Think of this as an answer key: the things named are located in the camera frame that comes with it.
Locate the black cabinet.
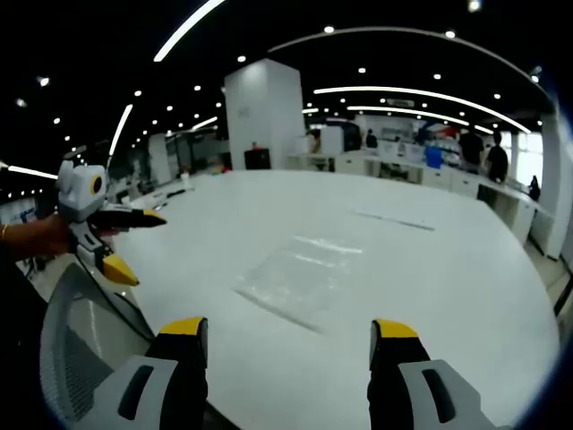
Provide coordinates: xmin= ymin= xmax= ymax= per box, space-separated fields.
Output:
xmin=243 ymin=148 xmax=273 ymax=172

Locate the clear resealable plastic bag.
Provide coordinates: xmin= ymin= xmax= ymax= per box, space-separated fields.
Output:
xmin=234 ymin=234 xmax=367 ymax=333

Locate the person's dark clothing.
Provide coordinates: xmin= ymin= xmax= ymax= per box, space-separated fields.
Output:
xmin=0 ymin=250 xmax=60 ymax=420

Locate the white pillar by window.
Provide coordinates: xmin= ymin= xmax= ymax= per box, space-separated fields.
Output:
xmin=538 ymin=110 xmax=573 ymax=262

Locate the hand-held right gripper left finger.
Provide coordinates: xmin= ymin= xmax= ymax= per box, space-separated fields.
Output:
xmin=81 ymin=316 xmax=210 ymax=430

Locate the black metal stand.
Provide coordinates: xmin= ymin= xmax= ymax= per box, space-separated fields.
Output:
xmin=552 ymin=275 xmax=573 ymax=320

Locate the long white counter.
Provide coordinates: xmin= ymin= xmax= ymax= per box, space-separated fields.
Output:
xmin=285 ymin=149 xmax=557 ymax=260

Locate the grey mesh office chair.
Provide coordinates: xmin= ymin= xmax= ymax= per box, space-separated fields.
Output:
xmin=38 ymin=262 xmax=157 ymax=426

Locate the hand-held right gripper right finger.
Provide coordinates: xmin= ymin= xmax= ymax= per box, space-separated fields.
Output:
xmin=366 ymin=318 xmax=509 ymax=430

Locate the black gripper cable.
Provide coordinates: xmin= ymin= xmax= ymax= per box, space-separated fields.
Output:
xmin=83 ymin=262 xmax=157 ymax=342

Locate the long ceiling light strip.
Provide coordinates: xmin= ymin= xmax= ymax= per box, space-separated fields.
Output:
xmin=312 ymin=85 xmax=533 ymax=134
xmin=107 ymin=103 xmax=134 ymax=159
xmin=152 ymin=0 xmax=228 ymax=64

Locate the person's left hand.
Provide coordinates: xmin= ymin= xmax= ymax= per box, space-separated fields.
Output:
xmin=7 ymin=212 xmax=76 ymax=258

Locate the clear plastic strip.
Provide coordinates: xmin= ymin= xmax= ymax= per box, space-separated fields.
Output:
xmin=352 ymin=207 xmax=439 ymax=233

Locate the white square pillar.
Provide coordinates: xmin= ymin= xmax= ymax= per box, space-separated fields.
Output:
xmin=223 ymin=57 xmax=309 ymax=172

